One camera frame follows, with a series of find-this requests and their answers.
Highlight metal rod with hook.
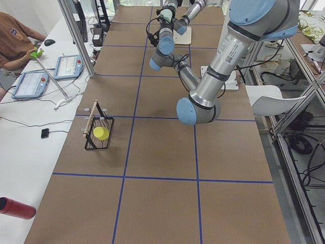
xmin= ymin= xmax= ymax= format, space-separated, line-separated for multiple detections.
xmin=35 ymin=57 xmax=83 ymax=111

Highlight black keyboard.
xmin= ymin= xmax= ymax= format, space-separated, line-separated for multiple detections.
xmin=75 ymin=20 xmax=88 ymax=43

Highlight aluminium frame post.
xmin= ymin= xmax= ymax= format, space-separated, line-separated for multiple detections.
xmin=57 ymin=0 xmax=95 ymax=78

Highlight far blue teach pendant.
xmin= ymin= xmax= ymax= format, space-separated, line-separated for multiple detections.
xmin=54 ymin=55 xmax=85 ymax=80

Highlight yellow plastic cup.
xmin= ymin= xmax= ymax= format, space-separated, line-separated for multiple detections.
xmin=93 ymin=127 xmax=110 ymax=141

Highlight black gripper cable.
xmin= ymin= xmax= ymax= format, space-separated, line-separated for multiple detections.
xmin=145 ymin=9 xmax=163 ymax=48

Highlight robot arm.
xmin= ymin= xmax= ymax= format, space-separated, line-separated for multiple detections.
xmin=173 ymin=0 xmax=208 ymax=35
xmin=149 ymin=1 xmax=300 ymax=125

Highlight small black box device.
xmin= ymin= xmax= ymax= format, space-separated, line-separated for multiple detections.
xmin=92 ymin=28 xmax=104 ymax=47

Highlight black computer mouse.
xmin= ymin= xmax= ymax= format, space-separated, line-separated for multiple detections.
xmin=44 ymin=39 xmax=55 ymax=47

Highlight white pedestal column base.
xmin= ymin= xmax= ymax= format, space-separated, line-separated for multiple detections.
xmin=173 ymin=26 xmax=192 ymax=45

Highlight blue teach pendant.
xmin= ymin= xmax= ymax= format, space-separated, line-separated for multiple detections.
xmin=12 ymin=71 xmax=49 ymax=100
xmin=54 ymin=55 xmax=85 ymax=80

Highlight person in brown shirt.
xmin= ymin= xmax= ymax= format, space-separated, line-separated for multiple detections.
xmin=1 ymin=12 xmax=46 ymax=71

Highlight white chair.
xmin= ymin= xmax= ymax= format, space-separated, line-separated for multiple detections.
xmin=245 ymin=85 xmax=306 ymax=116

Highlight small black square puck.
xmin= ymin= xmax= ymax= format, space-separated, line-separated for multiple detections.
xmin=41 ymin=128 xmax=50 ymax=139

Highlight near blue teach pendant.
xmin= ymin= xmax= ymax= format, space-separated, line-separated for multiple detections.
xmin=12 ymin=71 xmax=49 ymax=100

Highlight red cylindrical bottle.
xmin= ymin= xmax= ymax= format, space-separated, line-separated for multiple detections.
xmin=1 ymin=197 xmax=36 ymax=220

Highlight black wire cup rack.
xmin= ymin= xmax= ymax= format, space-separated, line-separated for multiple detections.
xmin=83 ymin=100 xmax=115 ymax=151

